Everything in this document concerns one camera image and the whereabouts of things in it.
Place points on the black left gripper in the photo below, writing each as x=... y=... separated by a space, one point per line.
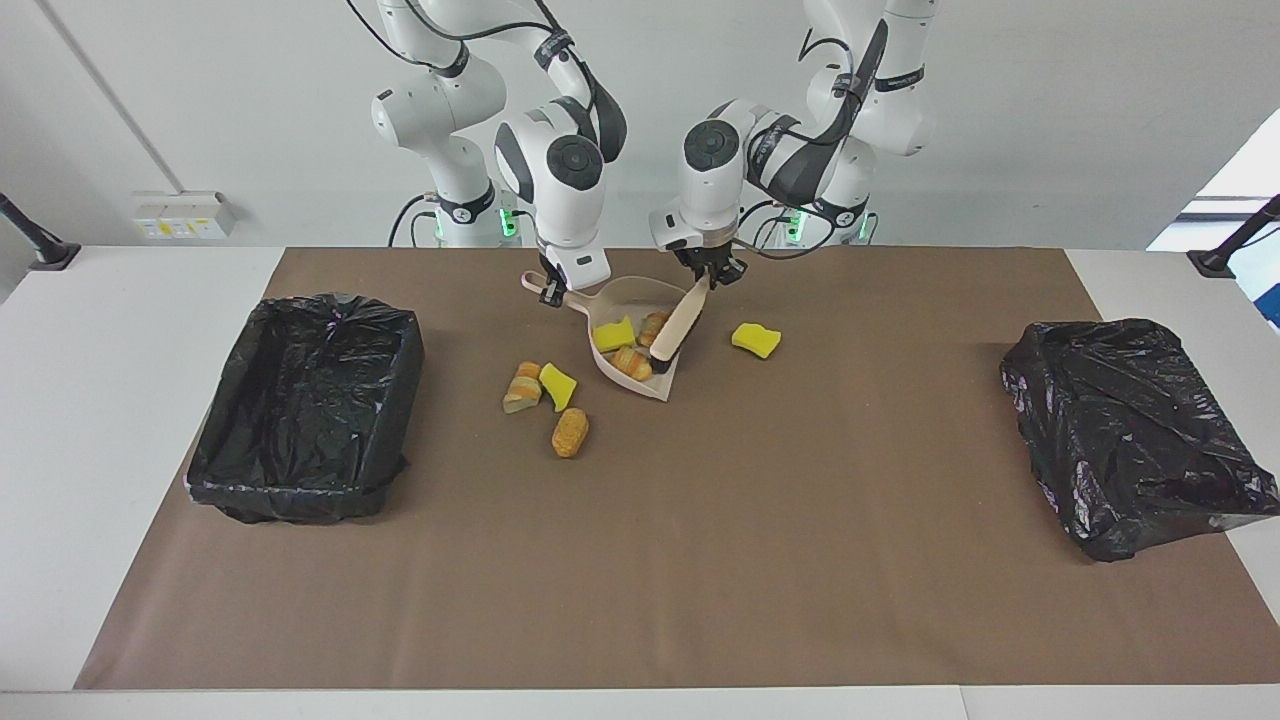
x=715 y=255

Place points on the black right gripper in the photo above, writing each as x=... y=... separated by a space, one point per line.
x=552 y=290

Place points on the pink brush with black bristles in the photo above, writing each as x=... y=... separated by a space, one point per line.
x=680 y=325

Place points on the yellow sponge piece green backing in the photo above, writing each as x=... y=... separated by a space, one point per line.
x=755 y=340

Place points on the pink plastic dustpan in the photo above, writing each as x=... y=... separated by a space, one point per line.
x=625 y=298

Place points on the notched yellow sponge piece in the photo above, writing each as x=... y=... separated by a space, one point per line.
x=613 y=335

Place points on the striped croissant piece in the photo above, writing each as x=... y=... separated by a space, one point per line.
x=522 y=390
x=652 y=327
x=632 y=364

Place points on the small yellow sponge piece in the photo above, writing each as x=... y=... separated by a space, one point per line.
x=558 y=388

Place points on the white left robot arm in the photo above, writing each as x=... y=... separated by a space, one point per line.
x=710 y=190

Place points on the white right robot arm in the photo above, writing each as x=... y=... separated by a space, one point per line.
x=570 y=200

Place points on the open bin with black bag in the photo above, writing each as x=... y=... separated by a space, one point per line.
x=300 y=420

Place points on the bin covered by black bag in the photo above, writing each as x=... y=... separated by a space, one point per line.
x=1130 y=440

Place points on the brown oval bread roll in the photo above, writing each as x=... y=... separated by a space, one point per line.
x=570 y=433

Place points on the brown table mat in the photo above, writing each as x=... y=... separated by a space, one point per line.
x=800 y=600

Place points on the white wall socket strip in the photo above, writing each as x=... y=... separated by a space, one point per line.
x=185 y=215

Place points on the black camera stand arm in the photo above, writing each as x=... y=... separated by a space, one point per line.
x=40 y=245
x=1230 y=250

